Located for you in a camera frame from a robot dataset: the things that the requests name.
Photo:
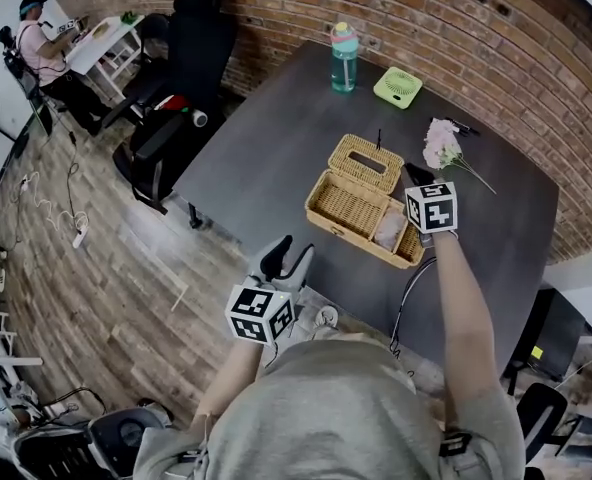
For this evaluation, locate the person's left forearm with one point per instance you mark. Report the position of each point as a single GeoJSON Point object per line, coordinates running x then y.
{"type": "Point", "coordinates": [231, 383]}

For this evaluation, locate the person's grey shirt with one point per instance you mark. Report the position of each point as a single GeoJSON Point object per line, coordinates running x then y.
{"type": "Point", "coordinates": [326, 418]}

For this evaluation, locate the pink flower bunch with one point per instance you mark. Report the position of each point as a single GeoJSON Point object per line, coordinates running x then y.
{"type": "Point", "coordinates": [442, 146]}

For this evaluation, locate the person's grey shoe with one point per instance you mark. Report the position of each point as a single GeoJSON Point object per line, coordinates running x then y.
{"type": "Point", "coordinates": [326, 316]}

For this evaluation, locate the woven wicker box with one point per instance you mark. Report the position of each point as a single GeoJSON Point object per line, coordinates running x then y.
{"type": "Point", "coordinates": [352, 211]}

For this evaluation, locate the green portable fan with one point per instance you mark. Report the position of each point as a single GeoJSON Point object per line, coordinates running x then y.
{"type": "Point", "coordinates": [397, 88]}

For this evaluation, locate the grey black chair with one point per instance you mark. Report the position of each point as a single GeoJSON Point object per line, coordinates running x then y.
{"type": "Point", "coordinates": [101, 443]}

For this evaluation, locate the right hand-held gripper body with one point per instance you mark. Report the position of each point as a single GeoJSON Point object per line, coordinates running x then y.
{"type": "Point", "coordinates": [432, 209]}

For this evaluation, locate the person's right forearm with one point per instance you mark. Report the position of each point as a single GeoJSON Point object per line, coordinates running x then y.
{"type": "Point", "coordinates": [467, 318]}

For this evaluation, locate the white table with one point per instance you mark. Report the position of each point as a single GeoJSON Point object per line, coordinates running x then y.
{"type": "Point", "coordinates": [107, 43]}

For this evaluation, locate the white power strip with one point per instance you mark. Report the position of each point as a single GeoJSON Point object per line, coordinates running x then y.
{"type": "Point", "coordinates": [80, 232]}

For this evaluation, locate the black pen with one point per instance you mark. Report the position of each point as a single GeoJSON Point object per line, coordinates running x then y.
{"type": "Point", "coordinates": [464, 127]}

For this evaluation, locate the black office chair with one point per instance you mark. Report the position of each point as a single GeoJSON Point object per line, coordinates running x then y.
{"type": "Point", "coordinates": [186, 68]}

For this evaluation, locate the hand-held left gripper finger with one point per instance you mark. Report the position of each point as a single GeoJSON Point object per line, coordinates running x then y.
{"type": "Point", "coordinates": [279, 253]}
{"type": "Point", "coordinates": [303, 262]}

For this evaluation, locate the teal water bottle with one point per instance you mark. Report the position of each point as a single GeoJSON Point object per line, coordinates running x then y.
{"type": "Point", "coordinates": [344, 58]}

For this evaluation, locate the woven wicker box lid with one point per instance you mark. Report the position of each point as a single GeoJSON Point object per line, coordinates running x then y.
{"type": "Point", "coordinates": [366, 162]}

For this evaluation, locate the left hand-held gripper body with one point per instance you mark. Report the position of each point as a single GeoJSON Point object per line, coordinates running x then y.
{"type": "Point", "coordinates": [261, 313]}

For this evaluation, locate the white tissue pack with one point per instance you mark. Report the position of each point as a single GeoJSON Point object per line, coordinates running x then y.
{"type": "Point", "coordinates": [391, 230]}

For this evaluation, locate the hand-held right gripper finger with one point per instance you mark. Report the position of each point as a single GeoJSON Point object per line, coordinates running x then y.
{"type": "Point", "coordinates": [417, 174]}

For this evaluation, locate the red cloth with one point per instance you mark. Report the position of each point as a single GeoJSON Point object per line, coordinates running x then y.
{"type": "Point", "coordinates": [175, 103]}

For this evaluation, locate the black computer case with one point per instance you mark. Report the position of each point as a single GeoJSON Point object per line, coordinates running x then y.
{"type": "Point", "coordinates": [556, 333]}

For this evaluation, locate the black mesh chair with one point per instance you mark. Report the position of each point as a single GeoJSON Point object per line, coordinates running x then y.
{"type": "Point", "coordinates": [541, 410]}

